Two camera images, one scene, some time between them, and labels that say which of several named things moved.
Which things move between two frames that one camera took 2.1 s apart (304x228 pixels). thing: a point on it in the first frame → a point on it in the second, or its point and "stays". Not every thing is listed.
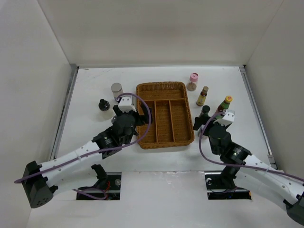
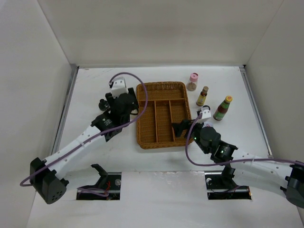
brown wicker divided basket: (171, 123) stays
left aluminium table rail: (74, 71) stays
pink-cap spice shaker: (192, 85) stays
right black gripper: (198, 122) → (178, 128)
